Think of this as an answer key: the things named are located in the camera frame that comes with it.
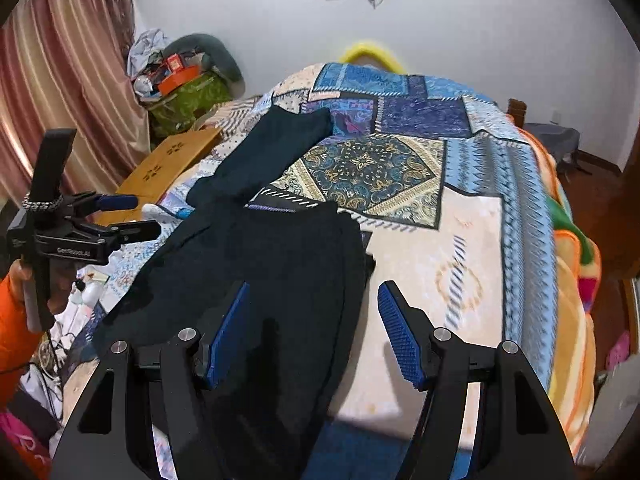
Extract grey long pillow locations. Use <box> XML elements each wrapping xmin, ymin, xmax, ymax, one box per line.
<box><xmin>170</xmin><ymin>33</ymin><xmax>246</xmax><ymax>89</ymax></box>

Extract blue patchwork quilt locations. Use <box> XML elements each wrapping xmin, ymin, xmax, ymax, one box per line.
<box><xmin>50</xmin><ymin>62</ymin><xmax>563</xmax><ymax>480</ymax></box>

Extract grey bag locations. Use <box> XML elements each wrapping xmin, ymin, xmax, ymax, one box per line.
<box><xmin>524</xmin><ymin>122</ymin><xmax>582</xmax><ymax>162</ymax></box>

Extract black pants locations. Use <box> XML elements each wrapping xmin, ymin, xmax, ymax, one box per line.
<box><xmin>92</xmin><ymin>107</ymin><xmax>377</xmax><ymax>480</ymax></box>

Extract green fabric storage box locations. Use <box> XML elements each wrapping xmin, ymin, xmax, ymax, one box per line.
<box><xmin>147</xmin><ymin>72</ymin><xmax>237</xmax><ymax>137</ymax></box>

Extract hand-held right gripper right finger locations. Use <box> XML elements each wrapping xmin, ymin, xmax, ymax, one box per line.
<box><xmin>377</xmin><ymin>281</ymin><xmax>576</xmax><ymax>480</ymax></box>

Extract orange box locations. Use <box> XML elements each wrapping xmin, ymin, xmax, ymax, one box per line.
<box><xmin>157</xmin><ymin>63</ymin><xmax>202</xmax><ymax>96</ymax></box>

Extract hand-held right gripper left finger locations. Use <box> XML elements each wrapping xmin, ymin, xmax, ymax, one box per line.
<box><xmin>50</xmin><ymin>280</ymin><xmax>251</xmax><ymax>480</ymax></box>

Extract wooden bed post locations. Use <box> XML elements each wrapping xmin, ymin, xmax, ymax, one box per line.
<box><xmin>506</xmin><ymin>98</ymin><xmax>527</xmax><ymax>129</ymax></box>

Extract orange fleece blanket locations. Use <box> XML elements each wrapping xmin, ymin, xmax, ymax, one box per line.
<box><xmin>515</xmin><ymin>125</ymin><xmax>602</xmax><ymax>463</ymax></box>

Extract white crumpled cloth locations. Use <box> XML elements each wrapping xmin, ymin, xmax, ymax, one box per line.
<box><xmin>126</xmin><ymin>28</ymin><xmax>172</xmax><ymax>75</ymax></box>

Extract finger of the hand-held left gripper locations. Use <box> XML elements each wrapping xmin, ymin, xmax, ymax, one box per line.
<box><xmin>62</xmin><ymin>192</ymin><xmax>139</xmax><ymax>217</ymax></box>
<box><xmin>75</xmin><ymin>219</ymin><xmax>162</xmax><ymax>250</ymax></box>

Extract white charging cables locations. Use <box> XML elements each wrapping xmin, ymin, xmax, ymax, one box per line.
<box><xmin>29</xmin><ymin>280</ymin><xmax>107</xmax><ymax>403</ymax></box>

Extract white door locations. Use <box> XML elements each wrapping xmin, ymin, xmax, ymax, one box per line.
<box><xmin>579</xmin><ymin>359</ymin><xmax>637</xmax><ymax>467</ymax></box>

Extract striped pink curtain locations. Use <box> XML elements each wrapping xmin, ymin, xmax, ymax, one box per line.
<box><xmin>0</xmin><ymin>0</ymin><xmax>152</xmax><ymax>203</ymax></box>

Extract pink plastic bag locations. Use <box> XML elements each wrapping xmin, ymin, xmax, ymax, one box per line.
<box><xmin>0</xmin><ymin>409</ymin><xmax>52</xmax><ymax>480</ymax></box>

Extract person's left forearm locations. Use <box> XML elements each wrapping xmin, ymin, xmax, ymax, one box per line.
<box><xmin>0</xmin><ymin>267</ymin><xmax>45</xmax><ymax>403</ymax></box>

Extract yellow foam tube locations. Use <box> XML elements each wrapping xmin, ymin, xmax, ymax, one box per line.
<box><xmin>340</xmin><ymin>38</ymin><xmax>404</xmax><ymax>72</ymax></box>

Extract pink slippers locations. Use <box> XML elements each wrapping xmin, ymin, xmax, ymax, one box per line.
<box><xmin>604</xmin><ymin>329</ymin><xmax>632</xmax><ymax>372</ymax></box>

